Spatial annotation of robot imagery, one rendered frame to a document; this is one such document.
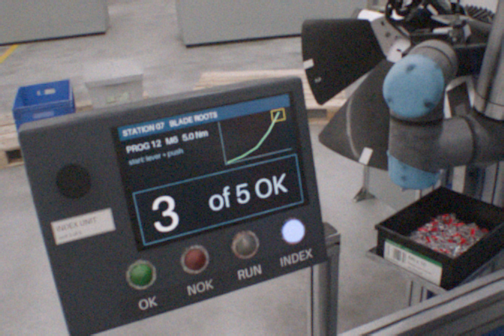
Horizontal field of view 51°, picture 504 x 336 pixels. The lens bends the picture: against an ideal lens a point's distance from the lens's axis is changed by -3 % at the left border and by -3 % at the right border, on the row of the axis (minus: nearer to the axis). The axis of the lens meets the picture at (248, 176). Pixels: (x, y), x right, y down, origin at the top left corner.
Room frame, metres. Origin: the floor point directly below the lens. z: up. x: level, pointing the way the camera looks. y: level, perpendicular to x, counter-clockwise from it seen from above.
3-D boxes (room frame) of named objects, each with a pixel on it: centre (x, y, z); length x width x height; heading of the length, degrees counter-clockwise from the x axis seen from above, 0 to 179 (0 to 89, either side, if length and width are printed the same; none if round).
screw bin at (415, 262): (0.83, -0.36, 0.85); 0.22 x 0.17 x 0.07; 128
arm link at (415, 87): (0.72, -0.24, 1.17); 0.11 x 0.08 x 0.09; 149
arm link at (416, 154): (0.72, -0.26, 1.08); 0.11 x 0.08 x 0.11; 99
